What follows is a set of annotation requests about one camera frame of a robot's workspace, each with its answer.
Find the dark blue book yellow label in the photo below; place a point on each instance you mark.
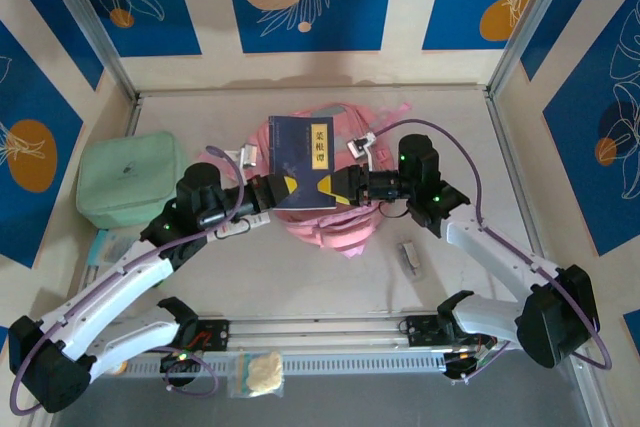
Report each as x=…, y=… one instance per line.
x=300, y=147

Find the pink backpack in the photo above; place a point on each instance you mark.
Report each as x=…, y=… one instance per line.
x=330, y=232

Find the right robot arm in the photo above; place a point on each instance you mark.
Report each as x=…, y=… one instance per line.
x=500, y=252

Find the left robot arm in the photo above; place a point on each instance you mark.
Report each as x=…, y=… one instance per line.
x=100, y=292

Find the white paper card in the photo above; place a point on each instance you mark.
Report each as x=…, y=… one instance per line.
x=260, y=221

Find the small silver stapler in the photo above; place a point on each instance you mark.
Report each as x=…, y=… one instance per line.
x=409, y=254

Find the mint green zip pouch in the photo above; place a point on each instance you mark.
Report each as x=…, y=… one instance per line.
x=125, y=172

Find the teal packet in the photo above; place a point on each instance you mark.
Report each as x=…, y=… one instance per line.
x=112, y=247

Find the clear plastic bag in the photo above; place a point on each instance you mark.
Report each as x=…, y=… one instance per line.
x=260, y=372

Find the grey panel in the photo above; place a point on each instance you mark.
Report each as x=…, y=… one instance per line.
x=375, y=407

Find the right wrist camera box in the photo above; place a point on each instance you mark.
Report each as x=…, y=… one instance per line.
x=359, y=147

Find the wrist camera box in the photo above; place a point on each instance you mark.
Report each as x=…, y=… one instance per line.
x=359, y=147
x=248, y=157

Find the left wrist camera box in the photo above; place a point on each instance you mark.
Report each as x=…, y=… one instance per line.
x=248, y=157

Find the aluminium table side rail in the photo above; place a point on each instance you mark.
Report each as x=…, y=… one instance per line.
x=134, y=117
x=500, y=132

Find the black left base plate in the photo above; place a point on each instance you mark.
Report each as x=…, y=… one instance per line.
x=217, y=334

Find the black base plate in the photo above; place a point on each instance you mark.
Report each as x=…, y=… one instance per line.
x=417, y=332
x=217, y=334

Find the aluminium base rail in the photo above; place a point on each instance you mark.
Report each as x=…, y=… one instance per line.
x=320, y=332

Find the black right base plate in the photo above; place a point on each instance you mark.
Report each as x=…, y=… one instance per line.
x=417, y=332

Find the aluminium frame post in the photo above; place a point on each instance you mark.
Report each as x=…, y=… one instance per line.
x=525, y=22
x=95, y=32

